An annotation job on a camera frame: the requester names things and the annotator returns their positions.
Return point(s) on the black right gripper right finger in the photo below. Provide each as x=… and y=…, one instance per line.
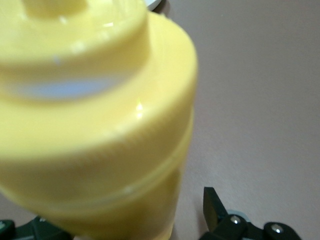
x=217, y=215

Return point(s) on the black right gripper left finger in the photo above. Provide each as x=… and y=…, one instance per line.
x=30, y=231

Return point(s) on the yellow squeeze bottle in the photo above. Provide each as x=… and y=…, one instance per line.
x=100, y=125

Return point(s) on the off-white round plate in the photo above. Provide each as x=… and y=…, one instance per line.
x=155, y=3

